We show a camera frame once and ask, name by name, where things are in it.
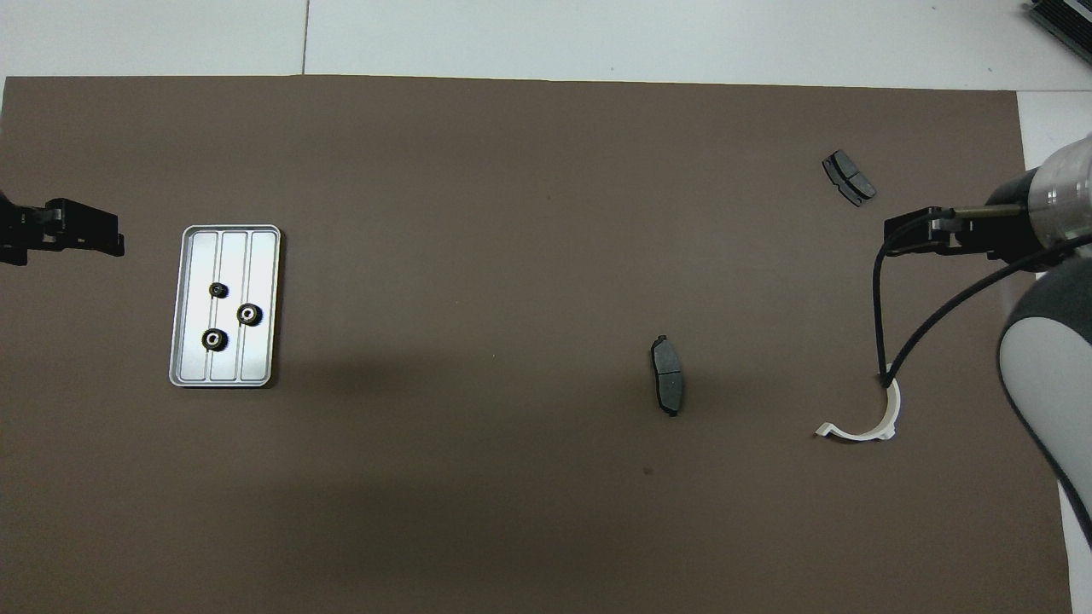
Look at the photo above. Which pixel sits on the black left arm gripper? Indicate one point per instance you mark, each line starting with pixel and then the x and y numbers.
pixel 17 230

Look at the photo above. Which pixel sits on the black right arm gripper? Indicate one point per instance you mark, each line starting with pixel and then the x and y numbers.
pixel 1011 234

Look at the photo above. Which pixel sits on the small black bearing gear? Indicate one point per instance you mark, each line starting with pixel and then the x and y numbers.
pixel 218 290

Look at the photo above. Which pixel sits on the silver metal tray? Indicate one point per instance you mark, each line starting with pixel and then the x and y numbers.
pixel 260 264

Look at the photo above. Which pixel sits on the short split grey brake pad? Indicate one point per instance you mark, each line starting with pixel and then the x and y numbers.
pixel 849 177

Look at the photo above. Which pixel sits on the white curved plastic clip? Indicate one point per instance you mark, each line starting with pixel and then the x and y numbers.
pixel 853 435

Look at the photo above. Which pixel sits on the dark ribbed device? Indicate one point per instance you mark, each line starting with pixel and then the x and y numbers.
pixel 1071 21

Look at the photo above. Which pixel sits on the long grey brake pad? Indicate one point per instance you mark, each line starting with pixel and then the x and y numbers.
pixel 668 379

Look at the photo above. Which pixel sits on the brown table mat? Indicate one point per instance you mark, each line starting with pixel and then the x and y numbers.
pixel 512 170

